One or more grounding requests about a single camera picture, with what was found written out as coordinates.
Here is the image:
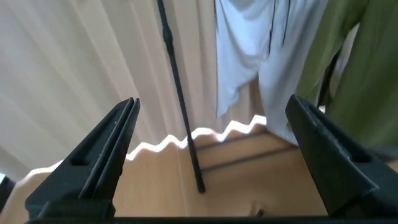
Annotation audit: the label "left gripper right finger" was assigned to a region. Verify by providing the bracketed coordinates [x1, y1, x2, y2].
[285, 94, 398, 217]

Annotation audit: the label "pale grey shorts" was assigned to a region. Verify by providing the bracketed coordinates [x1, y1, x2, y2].
[214, 0, 329, 146]

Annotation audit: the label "beige curtain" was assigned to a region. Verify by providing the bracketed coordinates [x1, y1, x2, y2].
[0, 0, 360, 181]

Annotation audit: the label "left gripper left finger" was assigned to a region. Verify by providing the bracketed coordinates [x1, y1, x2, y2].
[24, 97, 141, 220]

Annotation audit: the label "black clothes rack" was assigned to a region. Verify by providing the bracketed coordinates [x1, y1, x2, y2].
[156, 0, 341, 194]

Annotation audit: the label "green garment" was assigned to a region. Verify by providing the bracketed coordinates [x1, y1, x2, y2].
[286, 0, 398, 149]

